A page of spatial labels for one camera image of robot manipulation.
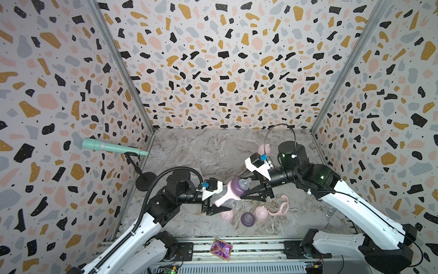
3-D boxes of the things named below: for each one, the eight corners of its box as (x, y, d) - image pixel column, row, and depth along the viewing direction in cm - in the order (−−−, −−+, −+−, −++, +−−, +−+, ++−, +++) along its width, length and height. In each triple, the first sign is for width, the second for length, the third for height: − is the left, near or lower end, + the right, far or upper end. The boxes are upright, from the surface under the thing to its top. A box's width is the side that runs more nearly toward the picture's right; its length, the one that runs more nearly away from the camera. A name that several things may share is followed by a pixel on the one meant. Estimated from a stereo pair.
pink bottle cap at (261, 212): (255, 219, 84) (256, 216, 81) (254, 209, 88) (255, 205, 84) (267, 219, 85) (269, 216, 81) (265, 209, 88) (267, 205, 84)
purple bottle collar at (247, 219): (241, 226, 83) (241, 225, 80) (240, 213, 87) (241, 212, 84) (255, 226, 83) (255, 225, 81) (253, 214, 87) (254, 212, 84)
